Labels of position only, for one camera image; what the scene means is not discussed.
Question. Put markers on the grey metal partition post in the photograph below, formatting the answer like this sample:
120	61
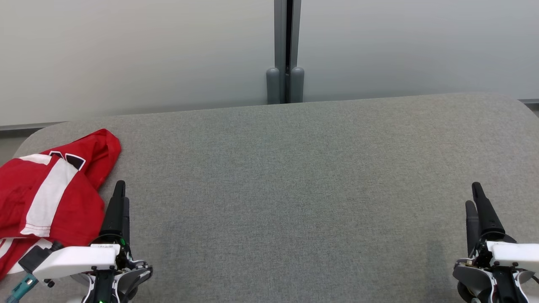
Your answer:
281	42

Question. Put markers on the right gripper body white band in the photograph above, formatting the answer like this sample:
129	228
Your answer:
513	254

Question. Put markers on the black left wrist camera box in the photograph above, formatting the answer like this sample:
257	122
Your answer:
36	256

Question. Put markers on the red jersey with black lettering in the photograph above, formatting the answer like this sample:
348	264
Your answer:
107	147

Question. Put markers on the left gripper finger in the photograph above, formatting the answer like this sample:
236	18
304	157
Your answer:
114	219
127	219

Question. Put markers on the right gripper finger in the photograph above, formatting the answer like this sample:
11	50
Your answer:
472	227
487	219

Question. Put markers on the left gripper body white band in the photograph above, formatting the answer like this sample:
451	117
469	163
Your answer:
84	261

